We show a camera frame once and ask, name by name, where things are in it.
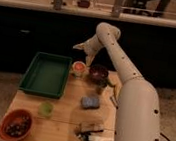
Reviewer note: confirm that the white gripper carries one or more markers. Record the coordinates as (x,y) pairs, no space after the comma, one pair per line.
(91,47)

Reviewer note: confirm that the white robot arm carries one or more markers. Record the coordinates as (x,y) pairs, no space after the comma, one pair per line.
(138,110)

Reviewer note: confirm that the paper cup with orange apple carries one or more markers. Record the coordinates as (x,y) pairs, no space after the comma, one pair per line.
(78,68)

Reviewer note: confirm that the small green cup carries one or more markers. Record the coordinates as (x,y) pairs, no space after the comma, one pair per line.
(45,109)

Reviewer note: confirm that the dark maroon bowl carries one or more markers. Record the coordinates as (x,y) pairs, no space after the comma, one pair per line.
(98,73)

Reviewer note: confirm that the green plastic tray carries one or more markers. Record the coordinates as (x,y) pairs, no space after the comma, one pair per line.
(46,76)

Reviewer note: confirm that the blue sponge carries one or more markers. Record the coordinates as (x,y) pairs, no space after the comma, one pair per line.
(90,102)

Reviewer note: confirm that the orange bowl with beans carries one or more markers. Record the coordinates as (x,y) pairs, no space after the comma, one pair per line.
(16,125)

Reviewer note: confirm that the white handled brush tool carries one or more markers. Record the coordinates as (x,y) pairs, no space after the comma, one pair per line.
(89,137)

